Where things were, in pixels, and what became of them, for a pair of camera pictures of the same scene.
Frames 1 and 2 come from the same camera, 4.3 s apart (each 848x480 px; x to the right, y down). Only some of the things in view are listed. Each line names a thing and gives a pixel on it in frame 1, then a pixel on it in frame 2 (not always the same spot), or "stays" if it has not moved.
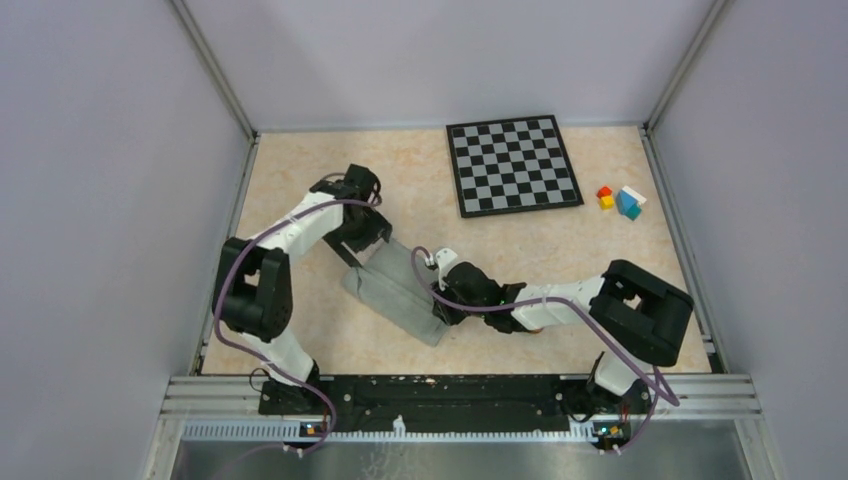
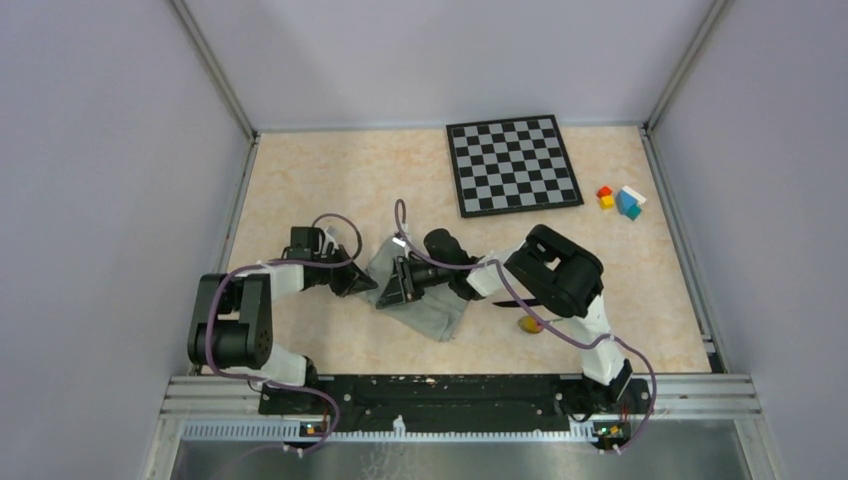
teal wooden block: (633, 212) stays
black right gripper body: (454, 317) -> (426, 276)
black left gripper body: (369, 227) -> (333, 275)
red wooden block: (604, 191) stays
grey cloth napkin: (388, 283) stays
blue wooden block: (624, 201) stays
